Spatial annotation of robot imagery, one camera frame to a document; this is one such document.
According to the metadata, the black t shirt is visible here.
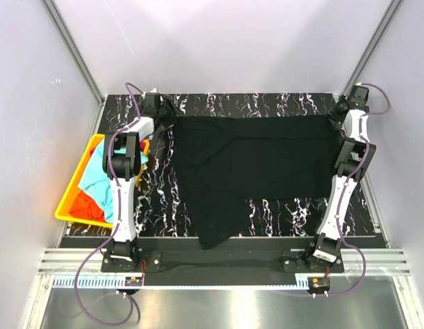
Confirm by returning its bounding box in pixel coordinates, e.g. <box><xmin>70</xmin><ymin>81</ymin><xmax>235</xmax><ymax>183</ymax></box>
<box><xmin>149</xmin><ymin>115</ymin><xmax>340</xmax><ymax>249</ymax></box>

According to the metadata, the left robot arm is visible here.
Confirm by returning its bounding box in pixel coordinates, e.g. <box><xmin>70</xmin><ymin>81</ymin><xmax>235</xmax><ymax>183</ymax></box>
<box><xmin>102</xmin><ymin>92</ymin><xmax>178</xmax><ymax>273</ymax></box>

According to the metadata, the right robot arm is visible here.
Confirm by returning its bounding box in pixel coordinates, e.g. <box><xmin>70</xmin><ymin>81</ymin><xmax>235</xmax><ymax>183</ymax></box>
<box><xmin>303</xmin><ymin>84</ymin><xmax>376</xmax><ymax>272</ymax></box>

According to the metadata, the magenta t shirt in bin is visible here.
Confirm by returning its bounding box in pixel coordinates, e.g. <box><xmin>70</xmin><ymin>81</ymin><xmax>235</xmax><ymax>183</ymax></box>
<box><xmin>140</xmin><ymin>140</ymin><xmax>149</xmax><ymax>154</ymax></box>

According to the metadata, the teal t shirt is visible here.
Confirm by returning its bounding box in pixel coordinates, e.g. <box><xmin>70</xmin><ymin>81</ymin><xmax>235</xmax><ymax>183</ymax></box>
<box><xmin>77</xmin><ymin>138</ymin><xmax>150</xmax><ymax>223</ymax></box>

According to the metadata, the black marble pattern mat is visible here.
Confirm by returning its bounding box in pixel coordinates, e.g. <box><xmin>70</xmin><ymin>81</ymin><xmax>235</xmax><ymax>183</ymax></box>
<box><xmin>62</xmin><ymin>93</ymin><xmax>379</xmax><ymax>238</ymax></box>

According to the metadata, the orange t shirt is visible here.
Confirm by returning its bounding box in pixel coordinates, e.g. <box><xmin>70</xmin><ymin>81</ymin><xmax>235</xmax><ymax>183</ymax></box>
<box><xmin>69</xmin><ymin>191</ymin><xmax>106</xmax><ymax>223</ymax></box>

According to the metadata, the yellow plastic bin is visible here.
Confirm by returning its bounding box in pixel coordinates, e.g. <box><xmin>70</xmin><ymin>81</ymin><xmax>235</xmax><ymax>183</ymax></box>
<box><xmin>55</xmin><ymin>134</ymin><xmax>148</xmax><ymax>228</ymax></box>

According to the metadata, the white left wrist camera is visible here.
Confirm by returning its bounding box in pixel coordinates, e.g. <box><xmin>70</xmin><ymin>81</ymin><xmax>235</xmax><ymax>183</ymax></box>
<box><xmin>143</xmin><ymin>88</ymin><xmax>158</xmax><ymax>97</ymax></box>

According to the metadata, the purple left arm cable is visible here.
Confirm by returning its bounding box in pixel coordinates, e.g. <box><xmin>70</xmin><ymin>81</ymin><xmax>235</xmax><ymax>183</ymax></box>
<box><xmin>73</xmin><ymin>82</ymin><xmax>151</xmax><ymax>326</ymax></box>

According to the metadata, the aluminium frame rail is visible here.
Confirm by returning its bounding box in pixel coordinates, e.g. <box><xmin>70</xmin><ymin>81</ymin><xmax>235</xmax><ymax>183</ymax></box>
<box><xmin>40</xmin><ymin>0</ymin><xmax>106</xmax><ymax>103</ymax></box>

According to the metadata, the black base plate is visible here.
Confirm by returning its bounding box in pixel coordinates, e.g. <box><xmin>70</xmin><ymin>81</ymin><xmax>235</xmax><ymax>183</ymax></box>
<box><xmin>55</xmin><ymin>234</ymin><xmax>384</xmax><ymax>284</ymax></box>

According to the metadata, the white cable duct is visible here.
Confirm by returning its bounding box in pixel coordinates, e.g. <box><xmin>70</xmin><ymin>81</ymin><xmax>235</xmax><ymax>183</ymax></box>
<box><xmin>53</xmin><ymin>273</ymin><xmax>330</xmax><ymax>293</ymax></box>

